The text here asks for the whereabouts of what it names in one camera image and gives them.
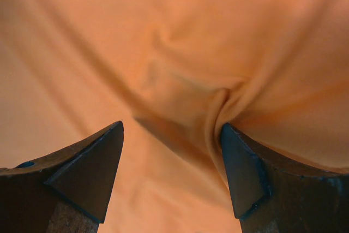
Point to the orange t-shirt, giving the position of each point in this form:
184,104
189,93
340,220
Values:
174,71

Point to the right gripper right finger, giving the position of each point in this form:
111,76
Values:
273,193

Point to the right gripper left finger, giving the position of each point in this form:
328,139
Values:
68,190

